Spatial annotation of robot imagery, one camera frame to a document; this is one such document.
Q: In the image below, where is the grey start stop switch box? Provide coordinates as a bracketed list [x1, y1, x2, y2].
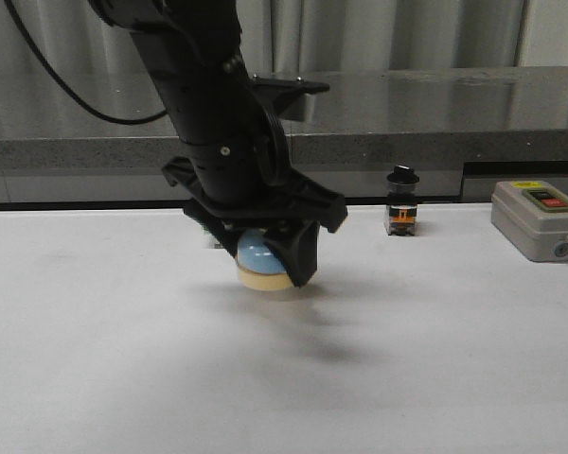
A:
[491, 181, 568, 262]

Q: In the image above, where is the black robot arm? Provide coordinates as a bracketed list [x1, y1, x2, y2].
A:
[92, 1, 347, 287]

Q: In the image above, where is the black rotary selector switch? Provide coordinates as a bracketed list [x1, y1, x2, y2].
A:
[384, 166, 419, 236]

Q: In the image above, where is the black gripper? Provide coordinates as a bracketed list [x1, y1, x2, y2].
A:
[162, 130, 347, 288]

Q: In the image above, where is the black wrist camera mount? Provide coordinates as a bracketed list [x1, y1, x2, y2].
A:
[251, 75, 330, 122]

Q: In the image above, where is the grey curtain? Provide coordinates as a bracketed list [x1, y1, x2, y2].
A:
[15, 1, 568, 75]

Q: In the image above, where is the green push button switch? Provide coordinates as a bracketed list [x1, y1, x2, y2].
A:
[202, 226, 222, 250]

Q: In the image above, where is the black cable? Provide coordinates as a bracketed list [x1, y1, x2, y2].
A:
[4, 0, 169, 126]

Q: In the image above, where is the blue and cream desk bell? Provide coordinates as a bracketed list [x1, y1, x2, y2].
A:
[236, 229, 293, 291]

